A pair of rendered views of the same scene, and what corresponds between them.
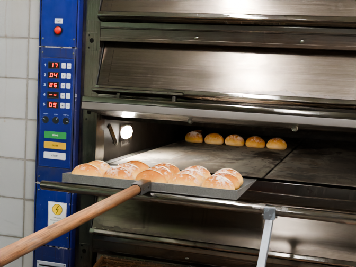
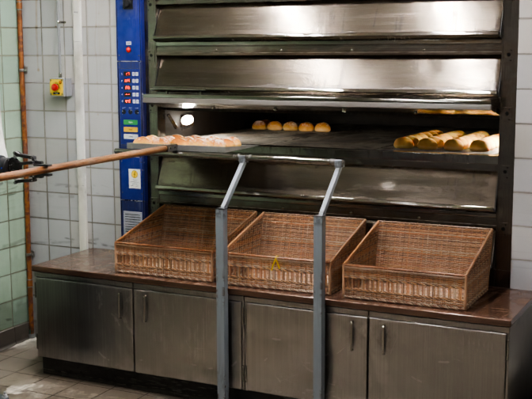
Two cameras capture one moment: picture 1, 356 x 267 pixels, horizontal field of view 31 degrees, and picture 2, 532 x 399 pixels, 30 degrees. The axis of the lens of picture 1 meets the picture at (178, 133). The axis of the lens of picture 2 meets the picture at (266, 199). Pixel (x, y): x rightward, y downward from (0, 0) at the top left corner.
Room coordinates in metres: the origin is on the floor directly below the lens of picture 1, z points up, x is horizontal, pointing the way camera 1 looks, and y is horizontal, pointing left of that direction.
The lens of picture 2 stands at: (-2.76, -1.17, 1.64)
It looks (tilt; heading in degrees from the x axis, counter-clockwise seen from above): 8 degrees down; 10
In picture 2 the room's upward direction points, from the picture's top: straight up
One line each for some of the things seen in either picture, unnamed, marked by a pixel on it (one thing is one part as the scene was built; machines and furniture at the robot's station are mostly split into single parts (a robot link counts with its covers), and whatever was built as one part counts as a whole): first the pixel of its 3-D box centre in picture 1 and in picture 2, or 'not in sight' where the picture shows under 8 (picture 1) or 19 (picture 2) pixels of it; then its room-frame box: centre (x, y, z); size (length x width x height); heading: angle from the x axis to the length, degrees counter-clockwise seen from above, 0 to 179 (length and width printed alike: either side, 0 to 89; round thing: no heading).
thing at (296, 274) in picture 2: not in sight; (294, 250); (1.79, -0.51, 0.72); 0.56 x 0.49 x 0.28; 75
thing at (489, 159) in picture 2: (348, 193); (317, 151); (2.07, -0.57, 1.16); 1.80 x 0.06 x 0.04; 74
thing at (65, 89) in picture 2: not in sight; (60, 86); (2.43, 0.88, 1.46); 0.10 x 0.07 x 0.10; 74
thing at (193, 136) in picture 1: (194, 136); (259, 124); (3.19, -0.08, 1.21); 0.10 x 0.07 x 0.05; 71
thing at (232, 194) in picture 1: (163, 176); (193, 144); (2.03, 0.04, 1.19); 0.55 x 0.36 x 0.03; 74
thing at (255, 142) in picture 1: (255, 141); (306, 126); (3.10, -0.38, 1.21); 0.10 x 0.07 x 0.06; 73
